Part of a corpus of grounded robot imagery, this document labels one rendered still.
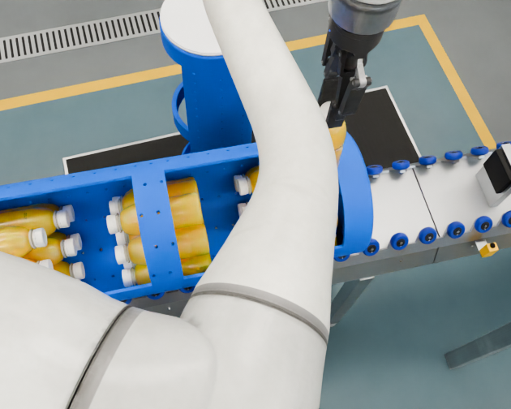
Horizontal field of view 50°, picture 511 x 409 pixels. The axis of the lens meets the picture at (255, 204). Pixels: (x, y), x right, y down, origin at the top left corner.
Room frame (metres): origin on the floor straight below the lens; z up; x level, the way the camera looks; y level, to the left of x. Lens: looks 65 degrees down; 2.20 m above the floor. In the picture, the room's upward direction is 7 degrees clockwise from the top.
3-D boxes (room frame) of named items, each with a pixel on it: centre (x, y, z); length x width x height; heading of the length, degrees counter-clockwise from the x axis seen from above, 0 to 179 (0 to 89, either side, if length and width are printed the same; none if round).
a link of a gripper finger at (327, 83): (0.57, -0.10, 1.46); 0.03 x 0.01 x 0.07; 109
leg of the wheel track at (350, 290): (0.56, -0.35, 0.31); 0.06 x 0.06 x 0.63; 19
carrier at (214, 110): (1.11, 0.19, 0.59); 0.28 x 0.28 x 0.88
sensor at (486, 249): (0.58, -0.59, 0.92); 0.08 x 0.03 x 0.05; 19
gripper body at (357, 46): (0.55, -0.11, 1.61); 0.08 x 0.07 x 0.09; 19
